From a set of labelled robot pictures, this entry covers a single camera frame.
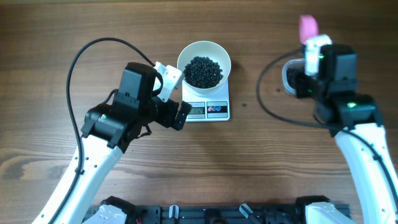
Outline pink scoop with blue handle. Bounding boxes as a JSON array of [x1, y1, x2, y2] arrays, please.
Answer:
[[299, 15, 319, 44]]

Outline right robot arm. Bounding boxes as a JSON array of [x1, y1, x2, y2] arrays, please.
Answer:
[[295, 44, 397, 223]]

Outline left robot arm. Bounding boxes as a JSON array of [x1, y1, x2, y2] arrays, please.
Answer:
[[34, 62, 192, 223]]

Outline black beans in bowl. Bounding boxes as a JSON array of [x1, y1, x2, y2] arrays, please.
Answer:
[[183, 56, 224, 89]]

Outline white plastic bowl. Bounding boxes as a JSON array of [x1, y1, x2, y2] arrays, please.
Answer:
[[177, 40, 232, 95]]

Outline white digital kitchen scale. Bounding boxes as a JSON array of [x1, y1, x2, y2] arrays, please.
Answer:
[[182, 81, 230, 123]]

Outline clear container of black beans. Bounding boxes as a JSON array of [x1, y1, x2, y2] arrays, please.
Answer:
[[282, 58, 305, 96]]

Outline black right camera cable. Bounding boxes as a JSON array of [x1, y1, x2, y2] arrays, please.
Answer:
[[256, 49, 398, 206]]

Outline black camera cable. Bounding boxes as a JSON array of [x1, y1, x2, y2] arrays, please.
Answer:
[[46, 37, 156, 224], [256, 49, 398, 206]]

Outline black left camera cable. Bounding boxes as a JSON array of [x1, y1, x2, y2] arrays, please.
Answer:
[[46, 37, 156, 224]]

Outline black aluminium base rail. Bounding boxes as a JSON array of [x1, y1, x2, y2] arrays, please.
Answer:
[[128, 204, 304, 224]]

